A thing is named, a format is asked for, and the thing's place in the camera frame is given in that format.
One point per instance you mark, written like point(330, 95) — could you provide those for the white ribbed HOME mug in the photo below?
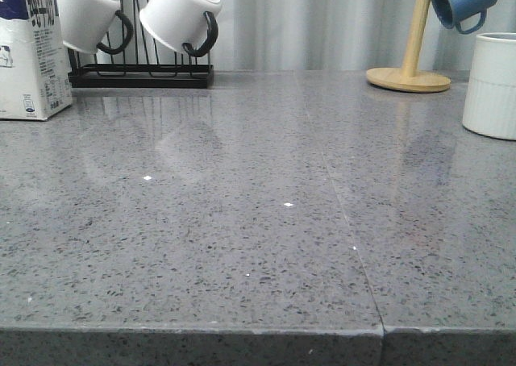
point(489, 107)

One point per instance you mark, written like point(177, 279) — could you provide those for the white mug black handle right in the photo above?
point(188, 27)

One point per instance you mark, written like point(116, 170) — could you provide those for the black wire mug rack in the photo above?
point(145, 62)

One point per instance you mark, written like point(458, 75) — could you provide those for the white mug black handle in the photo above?
point(84, 23)
point(188, 27)

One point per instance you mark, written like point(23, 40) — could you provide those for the wooden mug tree stand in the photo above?
point(408, 78)

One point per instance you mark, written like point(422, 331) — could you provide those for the white mug black handle left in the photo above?
point(84, 23)

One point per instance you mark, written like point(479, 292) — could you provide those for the white blue milk carton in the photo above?
point(34, 61)

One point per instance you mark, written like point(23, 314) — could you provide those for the blue enamel mug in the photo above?
point(466, 16)

